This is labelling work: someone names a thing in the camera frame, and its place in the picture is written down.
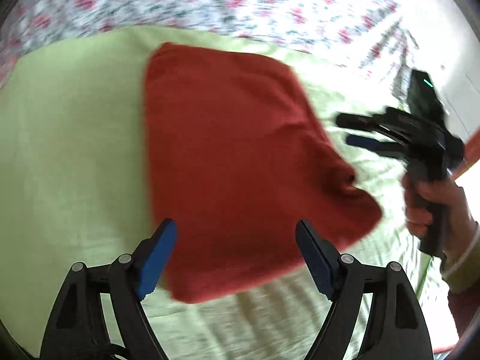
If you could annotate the white floral bed cover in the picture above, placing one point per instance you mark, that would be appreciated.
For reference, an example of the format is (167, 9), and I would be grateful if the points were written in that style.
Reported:
(365, 34)

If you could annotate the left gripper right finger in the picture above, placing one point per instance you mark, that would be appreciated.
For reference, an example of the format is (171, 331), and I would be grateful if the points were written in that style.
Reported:
(396, 327)

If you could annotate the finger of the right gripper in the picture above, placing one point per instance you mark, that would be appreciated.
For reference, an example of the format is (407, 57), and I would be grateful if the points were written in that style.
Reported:
(359, 122)
(367, 143)

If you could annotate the red-orange knit sweater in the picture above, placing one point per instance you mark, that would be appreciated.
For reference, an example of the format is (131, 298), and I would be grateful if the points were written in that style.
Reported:
(237, 157)

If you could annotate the light green bed sheet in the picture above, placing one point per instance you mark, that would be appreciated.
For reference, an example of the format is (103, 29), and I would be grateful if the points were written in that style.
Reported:
(72, 189)

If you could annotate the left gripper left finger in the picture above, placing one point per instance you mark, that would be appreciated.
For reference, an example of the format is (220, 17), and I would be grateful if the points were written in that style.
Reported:
(98, 311)

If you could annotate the person's right hand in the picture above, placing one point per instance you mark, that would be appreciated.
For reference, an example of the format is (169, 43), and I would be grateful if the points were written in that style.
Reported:
(446, 193)

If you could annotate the person's right forearm sleeve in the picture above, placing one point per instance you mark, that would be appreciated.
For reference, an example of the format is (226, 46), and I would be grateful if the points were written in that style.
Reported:
(462, 276)

